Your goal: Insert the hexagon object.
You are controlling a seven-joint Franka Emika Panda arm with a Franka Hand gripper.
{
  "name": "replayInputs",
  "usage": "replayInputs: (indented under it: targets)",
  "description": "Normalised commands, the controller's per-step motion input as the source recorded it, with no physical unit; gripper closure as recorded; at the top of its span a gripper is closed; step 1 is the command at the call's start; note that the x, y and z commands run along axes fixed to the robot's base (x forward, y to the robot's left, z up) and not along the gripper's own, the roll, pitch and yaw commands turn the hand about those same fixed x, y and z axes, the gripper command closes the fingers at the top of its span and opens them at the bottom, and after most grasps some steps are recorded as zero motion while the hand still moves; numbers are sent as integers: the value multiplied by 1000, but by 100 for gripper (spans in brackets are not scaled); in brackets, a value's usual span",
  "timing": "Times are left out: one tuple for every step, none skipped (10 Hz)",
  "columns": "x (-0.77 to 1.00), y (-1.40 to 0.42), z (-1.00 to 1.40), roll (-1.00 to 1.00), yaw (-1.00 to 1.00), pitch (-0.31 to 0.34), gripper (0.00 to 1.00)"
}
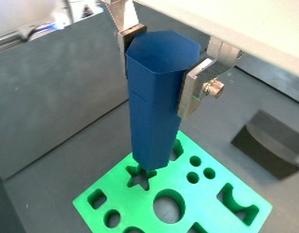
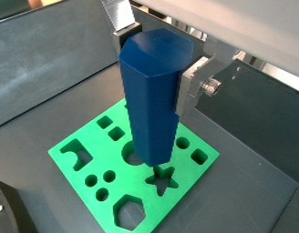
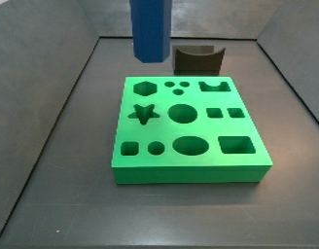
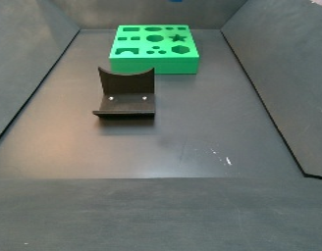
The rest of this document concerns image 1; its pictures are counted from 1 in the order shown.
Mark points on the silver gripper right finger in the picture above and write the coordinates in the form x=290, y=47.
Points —
x=201, y=81

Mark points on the grey aluminium rail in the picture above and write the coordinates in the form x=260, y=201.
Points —
x=28, y=33

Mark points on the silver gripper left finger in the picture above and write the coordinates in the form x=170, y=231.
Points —
x=129, y=26

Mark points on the blue hexagonal prism peg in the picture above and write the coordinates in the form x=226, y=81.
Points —
x=159, y=57

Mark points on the dark grey block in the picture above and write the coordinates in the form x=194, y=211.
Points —
x=272, y=144

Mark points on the green shape sorter board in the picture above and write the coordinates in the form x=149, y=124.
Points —
x=194, y=196

